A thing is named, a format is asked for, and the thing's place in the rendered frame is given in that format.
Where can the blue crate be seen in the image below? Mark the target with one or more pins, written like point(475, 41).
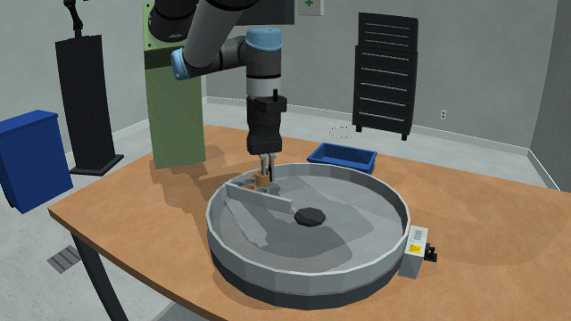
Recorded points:
point(344, 156)

